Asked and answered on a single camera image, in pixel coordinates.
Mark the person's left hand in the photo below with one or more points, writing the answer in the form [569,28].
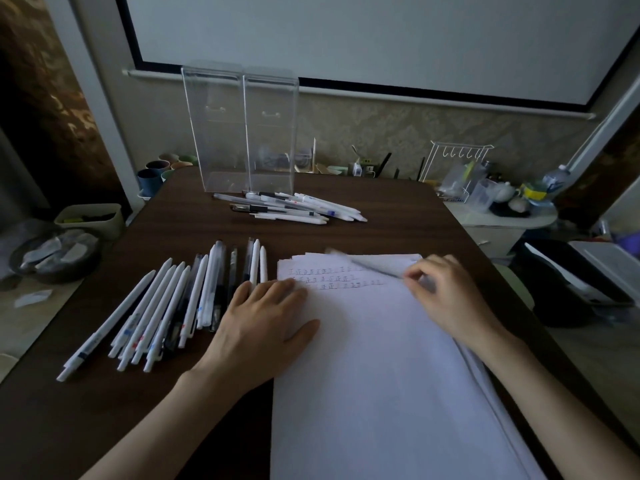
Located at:
[255,339]

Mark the person's right hand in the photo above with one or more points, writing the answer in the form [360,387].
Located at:
[455,304]

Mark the stack of white paper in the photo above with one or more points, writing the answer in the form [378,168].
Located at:
[390,404]

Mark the pile of pens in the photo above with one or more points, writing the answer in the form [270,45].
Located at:
[290,218]

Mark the person's right forearm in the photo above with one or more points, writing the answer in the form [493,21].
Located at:
[560,414]

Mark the person's left forearm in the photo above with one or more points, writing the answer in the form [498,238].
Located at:
[160,434]

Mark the white low cabinet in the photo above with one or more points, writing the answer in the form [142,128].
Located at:
[495,239]

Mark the black bag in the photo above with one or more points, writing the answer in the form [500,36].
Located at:
[550,299]

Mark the black round tray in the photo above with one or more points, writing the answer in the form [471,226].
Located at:
[502,212]

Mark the clear plastic measuring jug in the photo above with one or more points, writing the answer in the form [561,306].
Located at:
[482,197]

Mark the white teapot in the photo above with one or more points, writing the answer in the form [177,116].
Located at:
[505,192]

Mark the yellow green container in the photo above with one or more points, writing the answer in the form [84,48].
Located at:
[535,192]

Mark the black router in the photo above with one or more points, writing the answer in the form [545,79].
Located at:
[382,164]

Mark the clear plastic bottle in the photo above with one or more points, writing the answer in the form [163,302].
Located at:
[556,180]

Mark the small white bottle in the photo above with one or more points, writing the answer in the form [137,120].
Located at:
[357,169]

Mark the beige plastic bin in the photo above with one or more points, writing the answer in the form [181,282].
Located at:
[112,227]

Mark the purple bottle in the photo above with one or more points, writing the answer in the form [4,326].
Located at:
[631,243]

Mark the group of colourful cups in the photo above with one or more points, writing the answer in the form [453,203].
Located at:
[147,184]

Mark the white paper scrap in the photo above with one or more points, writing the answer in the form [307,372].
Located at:
[32,298]

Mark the grey curtain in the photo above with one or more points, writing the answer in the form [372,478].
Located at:
[15,184]

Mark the white projector screen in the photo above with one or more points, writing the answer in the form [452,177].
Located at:
[350,34]

